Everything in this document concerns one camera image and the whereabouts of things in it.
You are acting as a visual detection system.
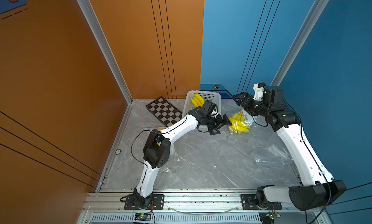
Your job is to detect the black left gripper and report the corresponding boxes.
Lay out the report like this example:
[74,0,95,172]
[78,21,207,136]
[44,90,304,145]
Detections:
[204,113,233,135]

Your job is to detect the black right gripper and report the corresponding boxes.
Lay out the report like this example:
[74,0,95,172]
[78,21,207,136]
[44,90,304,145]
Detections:
[232,92,272,119]

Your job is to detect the clear zip bag blue seal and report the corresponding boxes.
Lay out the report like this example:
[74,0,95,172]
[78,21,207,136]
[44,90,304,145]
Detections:
[250,133,294,170]

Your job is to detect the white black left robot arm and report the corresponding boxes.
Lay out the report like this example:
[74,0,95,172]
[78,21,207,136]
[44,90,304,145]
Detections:
[133,100,232,209]

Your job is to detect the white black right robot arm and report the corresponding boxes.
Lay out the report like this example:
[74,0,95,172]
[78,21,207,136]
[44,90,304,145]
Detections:
[233,83,346,211]

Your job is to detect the yellow green banana bunch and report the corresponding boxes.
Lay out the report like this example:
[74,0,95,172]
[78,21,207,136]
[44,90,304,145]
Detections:
[229,111,250,134]

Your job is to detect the clear bag far right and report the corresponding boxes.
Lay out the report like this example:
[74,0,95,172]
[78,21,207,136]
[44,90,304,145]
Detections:
[229,110,255,134]

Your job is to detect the clear bag near left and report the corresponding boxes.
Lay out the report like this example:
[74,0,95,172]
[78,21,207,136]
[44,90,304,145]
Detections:
[163,137,204,176]

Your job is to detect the white perforated plastic basket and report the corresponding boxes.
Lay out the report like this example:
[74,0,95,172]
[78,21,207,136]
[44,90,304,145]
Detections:
[182,90,221,117]

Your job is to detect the black white chessboard box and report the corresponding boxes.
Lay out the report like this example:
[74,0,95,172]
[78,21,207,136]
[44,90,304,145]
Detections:
[146,97,182,127]

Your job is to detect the green circuit board right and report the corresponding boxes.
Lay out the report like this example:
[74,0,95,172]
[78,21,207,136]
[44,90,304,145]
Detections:
[266,212,281,220]

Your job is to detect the green circuit board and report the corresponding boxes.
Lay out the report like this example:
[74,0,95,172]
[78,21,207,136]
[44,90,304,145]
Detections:
[134,213,152,223]
[266,212,281,220]

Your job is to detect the green circuit board left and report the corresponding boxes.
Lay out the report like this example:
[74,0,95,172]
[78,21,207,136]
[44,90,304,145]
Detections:
[134,213,152,223]

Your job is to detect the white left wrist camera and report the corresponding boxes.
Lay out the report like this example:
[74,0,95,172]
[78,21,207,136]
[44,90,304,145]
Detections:
[212,106,218,116]

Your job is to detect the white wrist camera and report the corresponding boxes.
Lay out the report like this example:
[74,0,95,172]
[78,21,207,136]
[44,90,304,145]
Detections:
[253,82,266,101]
[212,106,218,116]

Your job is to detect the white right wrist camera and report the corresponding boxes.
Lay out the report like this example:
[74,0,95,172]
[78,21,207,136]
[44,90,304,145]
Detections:
[253,82,266,101]

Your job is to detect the aluminium corner post right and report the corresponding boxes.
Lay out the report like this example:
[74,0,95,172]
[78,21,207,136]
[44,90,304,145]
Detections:
[271,0,329,86]

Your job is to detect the aluminium corner post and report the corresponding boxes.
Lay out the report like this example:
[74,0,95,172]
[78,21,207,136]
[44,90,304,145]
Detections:
[77,0,133,105]
[271,0,329,86]

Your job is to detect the aluminium front rail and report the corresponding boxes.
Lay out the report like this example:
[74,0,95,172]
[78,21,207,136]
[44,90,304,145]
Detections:
[77,189,320,224]

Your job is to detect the aluminium corner post left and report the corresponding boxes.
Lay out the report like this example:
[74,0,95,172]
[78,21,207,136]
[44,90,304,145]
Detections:
[77,0,133,105]

